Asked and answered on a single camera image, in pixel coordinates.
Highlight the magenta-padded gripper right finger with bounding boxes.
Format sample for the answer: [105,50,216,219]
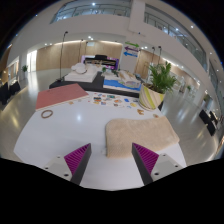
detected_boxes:
[131,142,184,186]

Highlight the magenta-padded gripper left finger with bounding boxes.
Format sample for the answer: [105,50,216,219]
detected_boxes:
[43,143,93,186]

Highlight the beige towel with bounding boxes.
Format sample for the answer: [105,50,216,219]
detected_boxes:
[105,116,181,159]

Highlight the potted plant in striped pot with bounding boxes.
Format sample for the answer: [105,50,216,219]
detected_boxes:
[138,60,179,111]

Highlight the pink rectangular mat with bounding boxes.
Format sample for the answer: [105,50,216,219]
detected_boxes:
[35,83,90,112]

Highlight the colourful sticker sheet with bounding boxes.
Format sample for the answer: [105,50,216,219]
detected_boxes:
[87,92,139,110]

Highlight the black chairs group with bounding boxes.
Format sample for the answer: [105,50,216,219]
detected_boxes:
[0,80,22,106]
[198,109,221,137]

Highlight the black low display table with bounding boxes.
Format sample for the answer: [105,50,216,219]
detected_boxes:
[48,70,141,99]

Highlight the blue architectural model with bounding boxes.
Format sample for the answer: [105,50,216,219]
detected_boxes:
[102,69,143,93]

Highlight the white architectural model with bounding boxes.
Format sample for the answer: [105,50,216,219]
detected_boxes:
[64,62,101,83]

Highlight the purple-framed display screen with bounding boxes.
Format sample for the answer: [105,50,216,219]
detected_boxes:
[80,54,120,70]

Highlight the black floor lamp stand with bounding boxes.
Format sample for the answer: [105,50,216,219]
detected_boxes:
[56,30,69,82]

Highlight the small distant potted plant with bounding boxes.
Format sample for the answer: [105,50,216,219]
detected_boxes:
[20,64,29,80]

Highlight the arrow direction sign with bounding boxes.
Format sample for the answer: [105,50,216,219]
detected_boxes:
[119,40,140,73]

